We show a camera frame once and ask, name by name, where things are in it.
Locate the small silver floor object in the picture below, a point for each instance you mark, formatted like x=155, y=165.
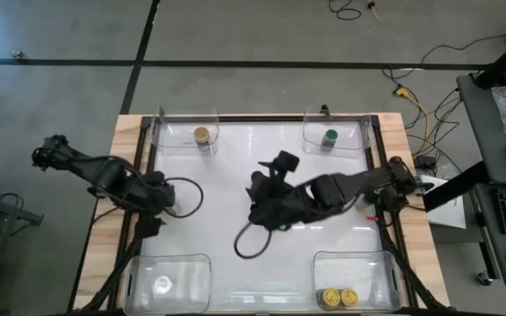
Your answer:
x=16, y=54

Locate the caster wheel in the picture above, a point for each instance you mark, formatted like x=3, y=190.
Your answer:
x=484, y=278

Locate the black desk leg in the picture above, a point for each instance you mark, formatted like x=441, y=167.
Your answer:
x=455, y=186

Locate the tan-lidded spice jar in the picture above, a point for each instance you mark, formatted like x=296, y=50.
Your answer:
x=201, y=134

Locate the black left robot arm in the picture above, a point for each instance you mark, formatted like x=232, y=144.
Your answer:
x=103, y=173

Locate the black aluminium table frame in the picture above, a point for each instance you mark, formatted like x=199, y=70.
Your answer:
x=257, y=118

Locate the white round object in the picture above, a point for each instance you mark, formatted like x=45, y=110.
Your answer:
x=163, y=285

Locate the yellow-lidded spice jar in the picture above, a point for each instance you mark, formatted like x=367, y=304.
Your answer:
x=330, y=298
x=349, y=297

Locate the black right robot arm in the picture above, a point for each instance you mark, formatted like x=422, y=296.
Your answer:
x=336, y=188

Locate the green-lidded spice jar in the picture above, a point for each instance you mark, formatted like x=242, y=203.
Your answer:
x=331, y=135

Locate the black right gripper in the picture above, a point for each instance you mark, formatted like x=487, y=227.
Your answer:
x=270, y=206

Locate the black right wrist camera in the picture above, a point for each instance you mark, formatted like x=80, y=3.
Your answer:
x=287, y=161

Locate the black power adapter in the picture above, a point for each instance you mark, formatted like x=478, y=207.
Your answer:
x=423, y=162

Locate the clear plastic bin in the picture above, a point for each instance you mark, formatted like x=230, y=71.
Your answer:
x=169, y=136
x=187, y=281
x=354, y=272
x=354, y=136

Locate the white paper sheet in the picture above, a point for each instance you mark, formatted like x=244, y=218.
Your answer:
x=448, y=215

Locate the grey clamp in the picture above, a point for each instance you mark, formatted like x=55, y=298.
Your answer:
x=161, y=113

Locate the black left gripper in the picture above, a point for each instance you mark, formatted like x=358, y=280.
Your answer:
x=161, y=195

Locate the black monitor pole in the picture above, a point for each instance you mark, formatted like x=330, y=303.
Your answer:
x=505, y=61

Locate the red tape strip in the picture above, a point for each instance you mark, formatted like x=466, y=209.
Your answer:
x=370, y=217

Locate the grey keyboard desk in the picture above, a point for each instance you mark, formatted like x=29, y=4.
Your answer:
x=488, y=246

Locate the black clamp knob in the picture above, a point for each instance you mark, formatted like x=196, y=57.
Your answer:
x=324, y=109

